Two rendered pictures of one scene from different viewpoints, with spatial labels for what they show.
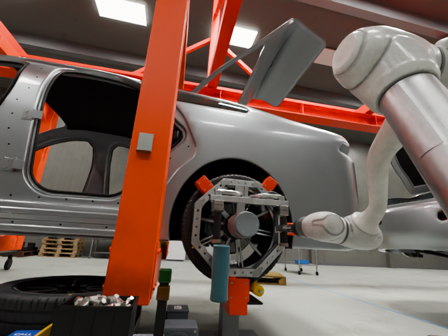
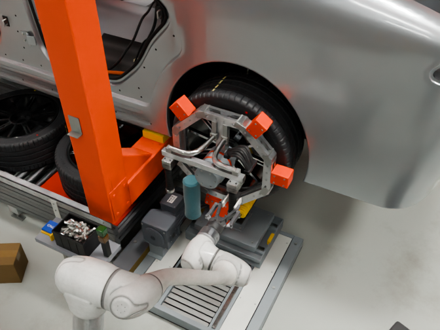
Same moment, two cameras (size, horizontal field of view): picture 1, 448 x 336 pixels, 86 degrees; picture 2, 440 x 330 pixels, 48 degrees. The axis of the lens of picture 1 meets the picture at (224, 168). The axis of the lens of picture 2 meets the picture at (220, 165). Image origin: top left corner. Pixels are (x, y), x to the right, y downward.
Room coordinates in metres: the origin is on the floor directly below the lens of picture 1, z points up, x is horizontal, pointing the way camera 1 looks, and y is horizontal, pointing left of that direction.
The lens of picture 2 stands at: (-0.02, -1.22, 2.46)
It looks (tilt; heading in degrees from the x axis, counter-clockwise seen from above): 42 degrees down; 38
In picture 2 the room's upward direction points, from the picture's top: straight up
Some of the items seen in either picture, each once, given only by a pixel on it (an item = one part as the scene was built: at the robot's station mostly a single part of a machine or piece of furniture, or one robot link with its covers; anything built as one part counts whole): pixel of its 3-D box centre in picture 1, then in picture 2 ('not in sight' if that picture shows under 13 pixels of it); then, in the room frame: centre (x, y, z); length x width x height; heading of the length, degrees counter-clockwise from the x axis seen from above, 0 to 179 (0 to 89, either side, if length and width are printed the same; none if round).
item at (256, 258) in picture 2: not in sight; (234, 228); (1.62, -0.08, 0.13); 0.50 x 0.36 x 0.10; 101
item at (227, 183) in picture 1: (239, 225); (222, 157); (1.45, -0.11, 0.85); 0.54 x 0.07 x 0.54; 101
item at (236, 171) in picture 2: (262, 193); (230, 149); (1.35, -0.23, 1.03); 0.19 x 0.18 x 0.11; 11
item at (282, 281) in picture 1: (252, 271); not in sight; (5.73, -0.75, 0.19); 1.33 x 0.93 x 0.38; 83
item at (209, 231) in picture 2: (307, 227); (208, 236); (1.02, -0.36, 0.83); 0.09 x 0.06 x 0.09; 101
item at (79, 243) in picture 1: (64, 244); not in sight; (9.01, 5.47, 0.41); 1.15 x 0.79 x 0.82; 102
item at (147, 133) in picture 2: not in sight; (159, 130); (1.54, 0.43, 0.71); 0.14 x 0.14 x 0.05; 11
